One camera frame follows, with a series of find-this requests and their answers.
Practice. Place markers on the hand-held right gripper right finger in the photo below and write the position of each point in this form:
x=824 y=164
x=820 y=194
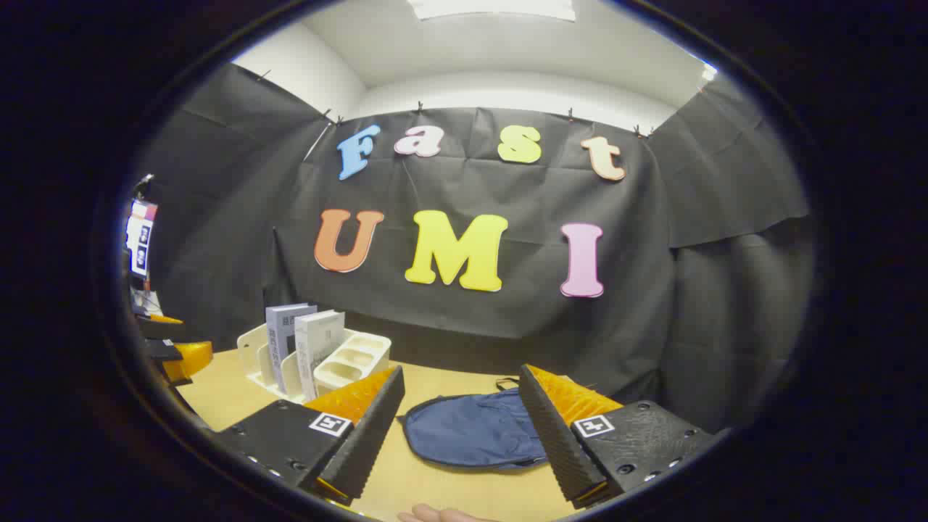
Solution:
x=551 y=435

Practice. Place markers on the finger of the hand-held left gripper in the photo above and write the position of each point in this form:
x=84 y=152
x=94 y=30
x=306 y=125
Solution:
x=163 y=330
x=181 y=359

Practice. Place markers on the blue-grey book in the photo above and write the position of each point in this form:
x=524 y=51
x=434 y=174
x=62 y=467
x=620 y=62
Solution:
x=279 y=341

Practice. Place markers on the white bookshelf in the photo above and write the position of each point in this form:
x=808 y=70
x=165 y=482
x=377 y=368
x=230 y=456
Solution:
x=355 y=355

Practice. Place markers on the blue schoolbag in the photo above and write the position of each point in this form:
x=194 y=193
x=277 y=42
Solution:
x=471 y=431

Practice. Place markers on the computer monitor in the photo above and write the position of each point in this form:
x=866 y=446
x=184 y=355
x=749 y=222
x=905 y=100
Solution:
x=141 y=239

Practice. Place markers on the white side table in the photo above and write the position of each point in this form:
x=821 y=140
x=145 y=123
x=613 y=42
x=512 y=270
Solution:
x=147 y=301

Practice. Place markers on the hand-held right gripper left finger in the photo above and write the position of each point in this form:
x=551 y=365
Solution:
x=366 y=442

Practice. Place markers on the ceiling light panel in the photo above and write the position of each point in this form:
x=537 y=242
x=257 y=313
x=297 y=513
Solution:
x=493 y=7

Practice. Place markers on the white book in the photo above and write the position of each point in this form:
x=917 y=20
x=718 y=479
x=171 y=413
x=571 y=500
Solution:
x=319 y=348

